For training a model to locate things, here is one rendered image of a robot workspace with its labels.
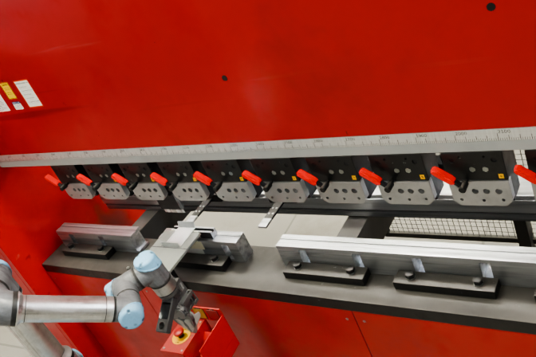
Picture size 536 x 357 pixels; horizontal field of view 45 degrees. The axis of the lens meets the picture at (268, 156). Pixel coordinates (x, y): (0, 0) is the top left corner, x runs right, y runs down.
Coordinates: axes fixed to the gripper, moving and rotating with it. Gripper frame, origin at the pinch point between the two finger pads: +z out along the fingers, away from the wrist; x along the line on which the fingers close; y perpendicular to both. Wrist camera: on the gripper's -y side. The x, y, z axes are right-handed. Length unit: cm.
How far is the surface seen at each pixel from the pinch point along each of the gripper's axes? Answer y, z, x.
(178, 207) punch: 35.1, -24.5, 13.7
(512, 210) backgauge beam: 52, -5, -97
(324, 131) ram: 31, -56, -62
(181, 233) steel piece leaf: 32.4, -13.6, 17.3
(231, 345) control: 6.0, 15.3, -4.8
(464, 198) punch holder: 27, -34, -95
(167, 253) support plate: 21.5, -14.4, 16.8
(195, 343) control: 0.5, 8.3, 4.6
